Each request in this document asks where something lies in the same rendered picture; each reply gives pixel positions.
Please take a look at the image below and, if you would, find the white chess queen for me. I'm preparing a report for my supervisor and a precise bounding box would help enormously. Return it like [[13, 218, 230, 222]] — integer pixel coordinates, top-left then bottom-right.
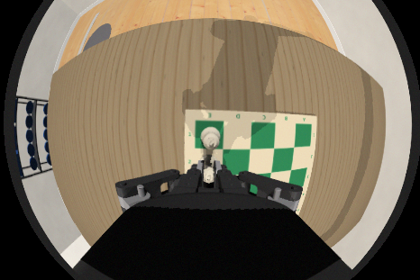
[[200, 155, 217, 183]]

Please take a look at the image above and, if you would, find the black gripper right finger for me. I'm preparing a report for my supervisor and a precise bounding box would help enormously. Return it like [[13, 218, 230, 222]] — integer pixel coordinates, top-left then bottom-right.
[[214, 160, 303, 212]]

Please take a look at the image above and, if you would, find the white king chess piece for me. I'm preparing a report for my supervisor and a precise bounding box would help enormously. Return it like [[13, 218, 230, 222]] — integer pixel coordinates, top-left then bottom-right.
[[201, 127, 220, 149]]

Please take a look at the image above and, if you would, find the black king chess piece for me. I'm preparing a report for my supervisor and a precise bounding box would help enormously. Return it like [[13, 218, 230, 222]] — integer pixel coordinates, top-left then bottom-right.
[[204, 182, 214, 188]]

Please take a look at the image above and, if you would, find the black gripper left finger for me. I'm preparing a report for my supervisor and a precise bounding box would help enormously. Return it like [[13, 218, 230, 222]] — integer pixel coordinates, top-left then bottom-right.
[[115, 160, 204, 212]]

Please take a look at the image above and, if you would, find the green and white chessboard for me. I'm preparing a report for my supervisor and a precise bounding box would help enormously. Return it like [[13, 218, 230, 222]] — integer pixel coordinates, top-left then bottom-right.
[[185, 110, 317, 215]]

